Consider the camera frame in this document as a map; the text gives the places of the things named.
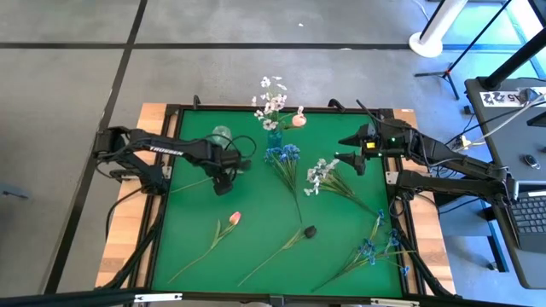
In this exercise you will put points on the black desk pole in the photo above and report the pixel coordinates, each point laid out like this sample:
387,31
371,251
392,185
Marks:
516,59

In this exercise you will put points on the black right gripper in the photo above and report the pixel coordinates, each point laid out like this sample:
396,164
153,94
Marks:
377,143

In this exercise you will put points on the grey desk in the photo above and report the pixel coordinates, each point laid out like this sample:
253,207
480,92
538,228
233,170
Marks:
503,140

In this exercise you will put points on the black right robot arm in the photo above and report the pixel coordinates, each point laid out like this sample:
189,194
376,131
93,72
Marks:
452,160

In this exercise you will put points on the black laptop keyboard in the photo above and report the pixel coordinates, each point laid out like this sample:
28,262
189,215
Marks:
531,217

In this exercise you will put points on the blue desk leg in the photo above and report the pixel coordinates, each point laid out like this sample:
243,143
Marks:
495,239

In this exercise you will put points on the blue glass vase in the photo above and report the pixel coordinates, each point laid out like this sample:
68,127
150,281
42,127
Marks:
275,138

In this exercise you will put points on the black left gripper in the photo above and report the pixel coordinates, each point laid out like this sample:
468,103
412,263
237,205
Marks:
222,164

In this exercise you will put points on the black rig bar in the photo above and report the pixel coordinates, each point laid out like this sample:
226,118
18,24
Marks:
64,298

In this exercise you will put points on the black desk device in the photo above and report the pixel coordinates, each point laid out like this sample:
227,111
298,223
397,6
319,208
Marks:
538,120

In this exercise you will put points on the pink artificial tulip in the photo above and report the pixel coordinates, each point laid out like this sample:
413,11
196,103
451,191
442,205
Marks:
298,121
234,218

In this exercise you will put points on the black tripod stand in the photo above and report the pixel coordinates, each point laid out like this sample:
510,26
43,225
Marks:
446,76

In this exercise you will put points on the black artificial tulip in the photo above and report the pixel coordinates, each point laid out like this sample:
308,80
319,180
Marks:
310,231
246,164

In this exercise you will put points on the white power adapter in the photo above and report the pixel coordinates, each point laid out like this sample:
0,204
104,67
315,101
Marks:
464,140

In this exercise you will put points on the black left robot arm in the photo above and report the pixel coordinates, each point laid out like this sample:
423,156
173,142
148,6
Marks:
170,149

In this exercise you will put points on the dense blue flower bunch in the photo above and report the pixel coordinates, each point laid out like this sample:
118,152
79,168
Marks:
286,153

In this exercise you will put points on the white round-base pole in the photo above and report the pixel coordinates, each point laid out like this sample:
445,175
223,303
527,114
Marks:
426,44

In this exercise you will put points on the white printed label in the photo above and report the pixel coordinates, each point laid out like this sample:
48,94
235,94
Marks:
499,98

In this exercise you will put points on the small black floor box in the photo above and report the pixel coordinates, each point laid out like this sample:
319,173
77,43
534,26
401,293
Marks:
468,109

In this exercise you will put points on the green table mat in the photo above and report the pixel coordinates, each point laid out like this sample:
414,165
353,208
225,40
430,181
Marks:
239,256

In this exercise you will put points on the black table frame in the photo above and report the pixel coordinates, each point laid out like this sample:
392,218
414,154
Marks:
277,108

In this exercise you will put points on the white flower bunch pink centres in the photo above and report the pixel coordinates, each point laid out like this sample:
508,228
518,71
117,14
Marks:
273,102

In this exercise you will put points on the black key fob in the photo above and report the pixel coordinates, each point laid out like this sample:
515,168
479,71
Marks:
531,162

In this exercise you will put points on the sparse blue flower bunch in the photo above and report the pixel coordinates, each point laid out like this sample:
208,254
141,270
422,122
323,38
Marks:
367,248

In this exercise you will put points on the clear glass vase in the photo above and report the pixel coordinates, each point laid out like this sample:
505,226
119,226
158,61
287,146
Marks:
219,131

